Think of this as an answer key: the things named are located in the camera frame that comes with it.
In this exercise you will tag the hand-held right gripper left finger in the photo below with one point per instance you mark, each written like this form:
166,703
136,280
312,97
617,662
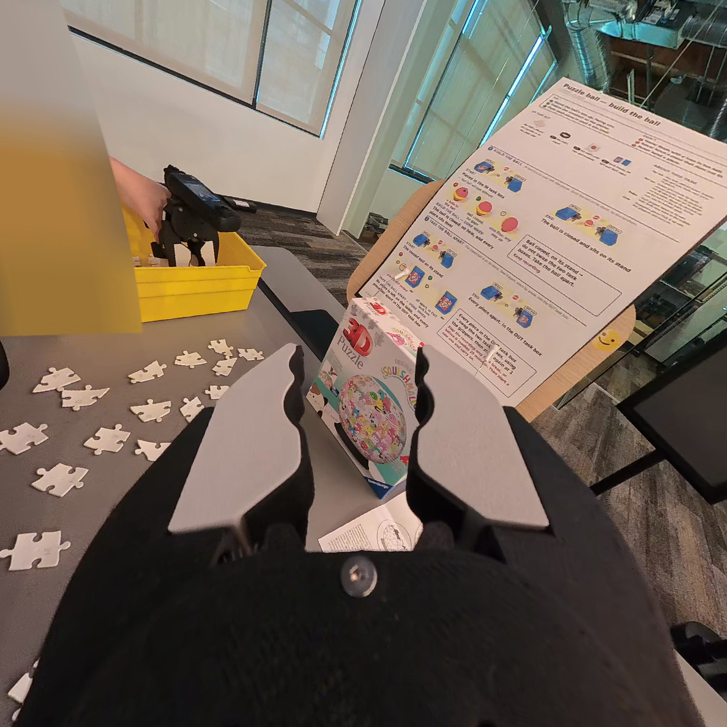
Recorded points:
241,454

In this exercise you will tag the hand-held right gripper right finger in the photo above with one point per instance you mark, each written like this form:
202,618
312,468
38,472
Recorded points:
479,454

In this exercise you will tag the yellow plastic bin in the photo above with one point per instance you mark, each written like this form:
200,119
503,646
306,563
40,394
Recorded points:
193,290

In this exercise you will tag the spread of white jigsaw pieces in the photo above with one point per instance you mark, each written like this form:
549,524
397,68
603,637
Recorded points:
108,437

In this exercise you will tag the colourful puzzle box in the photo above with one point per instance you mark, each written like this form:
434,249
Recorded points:
369,398

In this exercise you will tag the person's left hand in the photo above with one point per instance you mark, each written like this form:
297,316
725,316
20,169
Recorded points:
142,193

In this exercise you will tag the wooden easel board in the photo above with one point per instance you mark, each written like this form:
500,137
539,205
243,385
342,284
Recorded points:
568,381

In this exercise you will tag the white printed leaflet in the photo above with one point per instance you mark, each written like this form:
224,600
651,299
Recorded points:
369,532

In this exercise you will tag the yellow smiley sticker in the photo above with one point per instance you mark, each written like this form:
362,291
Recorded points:
608,339

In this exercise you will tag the printed instruction sheet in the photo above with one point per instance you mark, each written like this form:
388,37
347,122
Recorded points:
568,216

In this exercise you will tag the silver ventilation duct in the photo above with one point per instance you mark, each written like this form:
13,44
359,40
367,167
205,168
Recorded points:
582,46

